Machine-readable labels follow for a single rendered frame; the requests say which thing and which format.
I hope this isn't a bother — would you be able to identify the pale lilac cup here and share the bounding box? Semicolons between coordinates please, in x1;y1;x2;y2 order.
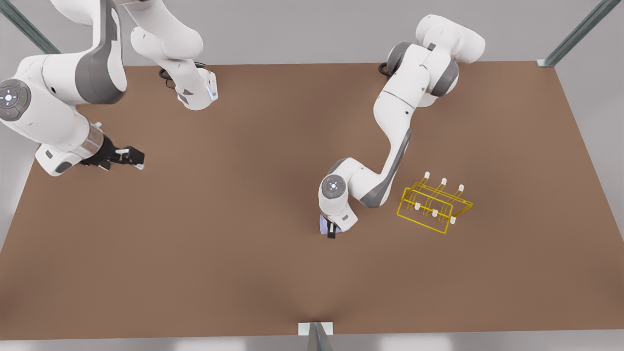
319;214;350;236

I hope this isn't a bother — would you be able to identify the black right arm cable loop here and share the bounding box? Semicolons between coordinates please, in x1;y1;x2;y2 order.
159;61;206;90

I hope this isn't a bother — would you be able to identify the yellow wire cup holder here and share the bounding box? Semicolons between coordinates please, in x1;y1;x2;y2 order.
396;171;474;234

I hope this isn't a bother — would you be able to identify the silver frame post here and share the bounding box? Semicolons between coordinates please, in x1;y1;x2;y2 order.
298;321;334;351
536;0;624;68
0;0;62;55

